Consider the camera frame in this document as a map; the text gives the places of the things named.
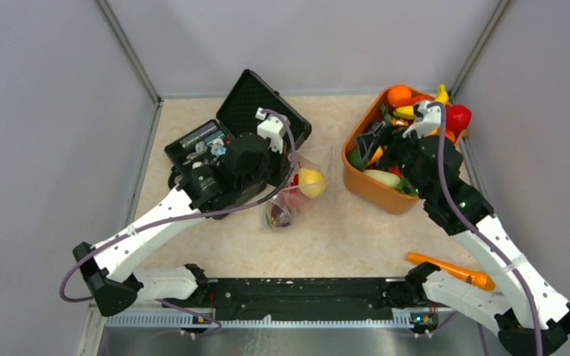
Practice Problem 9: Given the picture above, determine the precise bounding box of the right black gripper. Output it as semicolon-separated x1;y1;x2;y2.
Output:
356;120;430;198

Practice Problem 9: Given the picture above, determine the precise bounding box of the clear zip top bag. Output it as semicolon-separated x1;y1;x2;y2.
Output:
263;146;335;231

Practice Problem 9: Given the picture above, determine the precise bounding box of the red toy apple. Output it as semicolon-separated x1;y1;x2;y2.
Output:
446;105;472;133

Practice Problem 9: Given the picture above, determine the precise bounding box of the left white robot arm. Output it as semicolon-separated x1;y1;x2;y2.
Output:
67;134;297;317

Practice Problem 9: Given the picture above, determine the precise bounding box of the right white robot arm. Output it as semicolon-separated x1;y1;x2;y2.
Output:
353;122;570;355

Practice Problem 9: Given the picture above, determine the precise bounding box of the green toy lime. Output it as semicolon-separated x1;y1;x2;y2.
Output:
346;147;367;171

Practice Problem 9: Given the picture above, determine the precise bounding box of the pale green toy eggplant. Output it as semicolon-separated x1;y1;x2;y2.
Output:
363;169;402;189

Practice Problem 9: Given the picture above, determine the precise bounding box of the yellow toy banana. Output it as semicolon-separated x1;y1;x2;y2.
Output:
391;84;449;120

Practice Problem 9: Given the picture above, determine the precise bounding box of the black poker chip case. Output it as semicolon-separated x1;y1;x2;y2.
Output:
164;69;312;220

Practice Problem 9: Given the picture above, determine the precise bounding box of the toy orange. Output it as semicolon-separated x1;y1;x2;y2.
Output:
387;85;413;108

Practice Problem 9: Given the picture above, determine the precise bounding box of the orange fruit basket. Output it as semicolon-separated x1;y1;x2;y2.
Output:
341;85;465;215

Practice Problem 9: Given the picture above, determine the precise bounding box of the orange toy carrot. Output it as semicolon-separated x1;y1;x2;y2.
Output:
406;252;497;291

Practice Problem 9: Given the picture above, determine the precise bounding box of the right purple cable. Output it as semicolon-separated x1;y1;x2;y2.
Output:
425;102;545;356

